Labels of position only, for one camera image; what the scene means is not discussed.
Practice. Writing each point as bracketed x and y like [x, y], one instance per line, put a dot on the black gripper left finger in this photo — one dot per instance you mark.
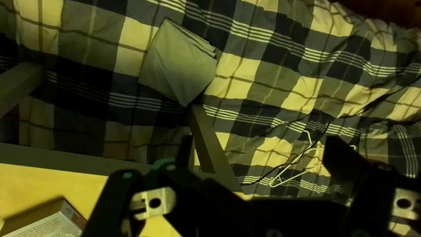
[114, 198]

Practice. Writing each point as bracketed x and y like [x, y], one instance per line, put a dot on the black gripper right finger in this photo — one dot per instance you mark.
[372, 193]

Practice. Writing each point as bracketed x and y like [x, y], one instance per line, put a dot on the light wooden square table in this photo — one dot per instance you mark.
[39, 189]

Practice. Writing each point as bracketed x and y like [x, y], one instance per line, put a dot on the folded grey cloth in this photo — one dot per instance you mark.
[177, 66]

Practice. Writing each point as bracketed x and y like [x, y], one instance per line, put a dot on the yellow black plaid duvet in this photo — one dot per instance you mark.
[280, 66]

